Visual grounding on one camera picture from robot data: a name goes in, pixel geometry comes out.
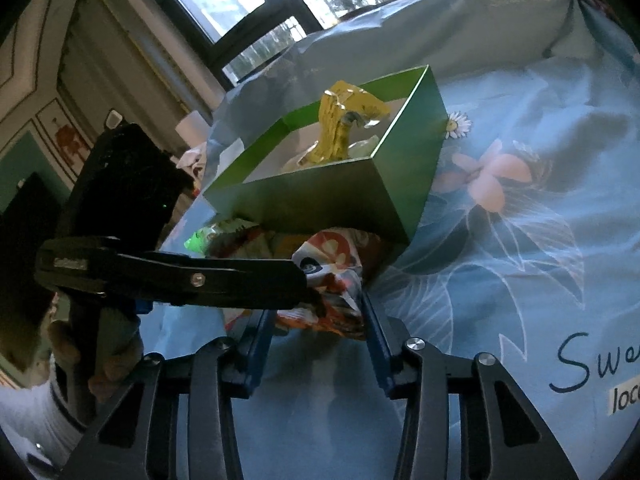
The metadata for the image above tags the white plastic bag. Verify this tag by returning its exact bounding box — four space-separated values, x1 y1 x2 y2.
177 142 208 181

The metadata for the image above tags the wall poster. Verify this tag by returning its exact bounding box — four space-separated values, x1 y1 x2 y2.
35 102 93 181

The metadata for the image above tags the red patterned snack packet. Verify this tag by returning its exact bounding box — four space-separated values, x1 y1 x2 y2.
292 230 391 341

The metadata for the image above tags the white tissue pack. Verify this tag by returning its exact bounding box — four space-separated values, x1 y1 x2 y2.
212 135 247 173

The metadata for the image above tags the person's left forearm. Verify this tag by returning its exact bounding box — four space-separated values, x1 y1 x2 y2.
0 375 86 461

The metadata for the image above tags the person's left hand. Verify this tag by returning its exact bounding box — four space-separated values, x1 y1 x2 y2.
47 320 144 407

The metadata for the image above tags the long yellow snack packet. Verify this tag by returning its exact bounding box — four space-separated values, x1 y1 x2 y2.
299 79 390 166

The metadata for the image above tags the beige curtain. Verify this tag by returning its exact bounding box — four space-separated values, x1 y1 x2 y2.
100 0 226 111

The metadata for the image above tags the black window frame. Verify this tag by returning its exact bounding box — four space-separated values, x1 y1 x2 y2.
125 0 501 86

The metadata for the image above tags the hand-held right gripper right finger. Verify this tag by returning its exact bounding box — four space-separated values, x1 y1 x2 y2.
357 290 581 480

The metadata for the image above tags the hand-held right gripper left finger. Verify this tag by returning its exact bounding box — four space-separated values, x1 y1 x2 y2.
60 307 276 480

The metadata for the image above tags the light blue floral bedsheet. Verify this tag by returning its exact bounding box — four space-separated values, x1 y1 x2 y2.
145 50 640 480

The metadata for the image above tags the bright green snack packet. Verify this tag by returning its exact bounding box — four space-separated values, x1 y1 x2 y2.
184 225 221 256

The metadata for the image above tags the green cardboard box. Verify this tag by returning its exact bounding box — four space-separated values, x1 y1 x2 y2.
202 64 448 246

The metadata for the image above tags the orange snack packet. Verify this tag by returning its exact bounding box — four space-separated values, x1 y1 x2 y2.
210 225 281 261

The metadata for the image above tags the light blue folded duvet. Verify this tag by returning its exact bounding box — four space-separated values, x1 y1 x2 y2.
210 0 591 126

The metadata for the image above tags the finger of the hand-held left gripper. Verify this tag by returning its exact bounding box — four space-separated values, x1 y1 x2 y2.
150 254 325 318

